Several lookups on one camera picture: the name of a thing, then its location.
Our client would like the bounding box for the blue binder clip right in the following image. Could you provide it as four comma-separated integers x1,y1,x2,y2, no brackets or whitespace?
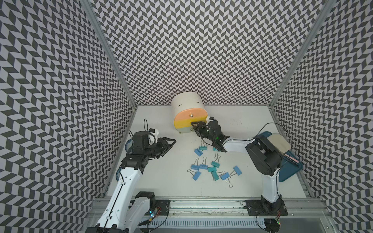
229,166,242,177

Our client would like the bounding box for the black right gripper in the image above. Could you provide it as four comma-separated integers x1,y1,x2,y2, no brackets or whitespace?
190,120,215,142

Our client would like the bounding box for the blue binder clip bottom left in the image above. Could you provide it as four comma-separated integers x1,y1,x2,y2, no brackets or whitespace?
187,169,201,181

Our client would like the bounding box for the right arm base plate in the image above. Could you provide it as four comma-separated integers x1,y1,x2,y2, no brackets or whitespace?
245,198,288,216

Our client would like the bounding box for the blue binder clip upper left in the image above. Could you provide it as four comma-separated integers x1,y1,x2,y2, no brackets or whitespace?
194,148,203,156

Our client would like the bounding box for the blue patterned bowl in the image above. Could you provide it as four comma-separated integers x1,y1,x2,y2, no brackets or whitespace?
116,168,121,181
124,138,133,151

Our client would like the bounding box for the green binder clip middle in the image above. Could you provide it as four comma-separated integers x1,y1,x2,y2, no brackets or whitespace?
211,156,220,168

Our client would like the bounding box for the white round drawer cabinet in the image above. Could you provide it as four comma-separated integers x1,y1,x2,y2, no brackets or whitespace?
171,92,205,117

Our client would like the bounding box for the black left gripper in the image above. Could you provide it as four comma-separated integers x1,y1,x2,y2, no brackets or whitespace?
144,136,176,159

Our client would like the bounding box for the green binder clip upper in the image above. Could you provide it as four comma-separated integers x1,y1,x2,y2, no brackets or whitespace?
213,147,219,158

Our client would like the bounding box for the beige cloth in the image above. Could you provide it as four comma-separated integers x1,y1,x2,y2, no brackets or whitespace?
267,134,292,154

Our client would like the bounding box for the blue patterned bowl far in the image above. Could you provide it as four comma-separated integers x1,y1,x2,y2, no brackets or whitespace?
124,138,133,151

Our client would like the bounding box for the green binder clip centre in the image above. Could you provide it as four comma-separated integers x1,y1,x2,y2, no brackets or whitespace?
208,167,217,172

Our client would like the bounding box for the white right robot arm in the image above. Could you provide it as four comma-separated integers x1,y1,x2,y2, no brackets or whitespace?
191,119,283,204

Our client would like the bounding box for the blue patterned bowl near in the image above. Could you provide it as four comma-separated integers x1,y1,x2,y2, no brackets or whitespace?
116,168,121,181

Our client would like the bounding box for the yellow middle drawer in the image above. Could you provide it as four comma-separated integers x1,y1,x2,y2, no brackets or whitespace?
174,116,207,130

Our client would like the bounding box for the green binder clip top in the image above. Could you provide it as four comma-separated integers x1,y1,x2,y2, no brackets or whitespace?
199,140,207,151

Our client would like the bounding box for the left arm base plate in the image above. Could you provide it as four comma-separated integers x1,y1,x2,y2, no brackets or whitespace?
145,200,171,217

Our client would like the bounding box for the green binder clip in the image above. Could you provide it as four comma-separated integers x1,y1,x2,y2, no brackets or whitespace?
211,156,220,168
199,140,207,151
213,147,219,158
208,167,217,172
211,171,225,181

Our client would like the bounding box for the teal cutting board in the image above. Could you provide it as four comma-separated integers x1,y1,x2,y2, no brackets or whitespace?
258,131,303,182

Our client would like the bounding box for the pale green bottom drawer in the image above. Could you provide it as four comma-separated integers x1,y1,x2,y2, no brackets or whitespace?
176,125,194,134

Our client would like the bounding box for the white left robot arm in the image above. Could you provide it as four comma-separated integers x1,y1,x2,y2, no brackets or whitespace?
86,130,176,233

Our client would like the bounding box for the green binder clip bottom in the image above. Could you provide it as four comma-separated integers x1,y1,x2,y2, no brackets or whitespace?
211,171,225,181

